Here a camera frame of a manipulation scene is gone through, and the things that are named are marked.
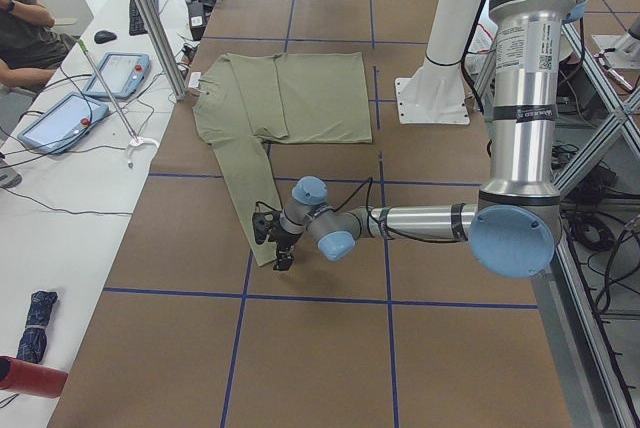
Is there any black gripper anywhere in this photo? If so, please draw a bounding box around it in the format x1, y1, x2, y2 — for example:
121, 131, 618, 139
269, 224, 301, 272

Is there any olive green long-sleeve shirt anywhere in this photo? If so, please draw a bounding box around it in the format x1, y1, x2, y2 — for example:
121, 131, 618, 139
193, 53, 373, 265

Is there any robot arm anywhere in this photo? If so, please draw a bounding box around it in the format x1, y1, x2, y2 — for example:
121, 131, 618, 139
254, 0, 586, 278

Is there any black box with label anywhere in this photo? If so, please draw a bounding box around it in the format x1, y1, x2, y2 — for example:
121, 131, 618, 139
187, 0, 207, 41

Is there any white paper hang tag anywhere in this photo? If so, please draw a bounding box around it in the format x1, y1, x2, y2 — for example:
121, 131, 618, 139
188, 72, 201, 89

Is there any black keyboard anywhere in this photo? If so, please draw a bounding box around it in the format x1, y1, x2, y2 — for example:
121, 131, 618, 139
129, 0, 159, 36

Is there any white plastic hook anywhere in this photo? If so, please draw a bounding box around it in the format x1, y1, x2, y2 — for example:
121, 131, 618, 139
125, 136, 160, 169

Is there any far blue teach pendant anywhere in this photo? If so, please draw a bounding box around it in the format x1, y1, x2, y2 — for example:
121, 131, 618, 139
98, 52, 151, 100

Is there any blue teach pendant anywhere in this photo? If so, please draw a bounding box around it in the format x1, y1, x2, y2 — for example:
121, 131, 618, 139
98, 52, 151, 100
17, 93, 109, 155

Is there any black computer mouse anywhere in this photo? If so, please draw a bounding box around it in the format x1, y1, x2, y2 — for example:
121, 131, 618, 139
93, 30, 117, 44

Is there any silver rod with green tip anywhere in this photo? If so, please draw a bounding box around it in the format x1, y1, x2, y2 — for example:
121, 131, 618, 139
77, 38, 138, 146

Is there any near blue teach pendant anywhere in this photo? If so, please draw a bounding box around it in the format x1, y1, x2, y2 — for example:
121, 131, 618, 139
17, 93, 109, 155

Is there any seated person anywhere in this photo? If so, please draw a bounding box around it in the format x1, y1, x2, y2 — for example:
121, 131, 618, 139
1, 0, 77, 93

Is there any folded navy umbrella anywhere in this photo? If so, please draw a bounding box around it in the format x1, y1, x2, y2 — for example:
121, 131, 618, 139
16, 291, 58, 364

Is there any red cylinder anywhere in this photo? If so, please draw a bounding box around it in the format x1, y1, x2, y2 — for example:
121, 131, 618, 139
1, 356, 68, 399

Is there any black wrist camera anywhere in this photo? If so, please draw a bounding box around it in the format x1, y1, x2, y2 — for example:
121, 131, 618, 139
252, 201, 280, 245

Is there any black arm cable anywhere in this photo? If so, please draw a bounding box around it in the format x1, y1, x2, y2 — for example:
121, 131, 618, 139
319, 176, 466, 244

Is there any grey aluminium frame post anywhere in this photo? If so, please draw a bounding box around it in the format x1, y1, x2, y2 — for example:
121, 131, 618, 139
134, 0, 187, 101

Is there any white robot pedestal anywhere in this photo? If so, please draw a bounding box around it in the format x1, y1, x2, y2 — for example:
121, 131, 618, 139
395, 0, 486, 125

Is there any aluminium truss frame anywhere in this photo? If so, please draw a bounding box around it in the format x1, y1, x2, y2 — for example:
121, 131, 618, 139
469, 0, 640, 428

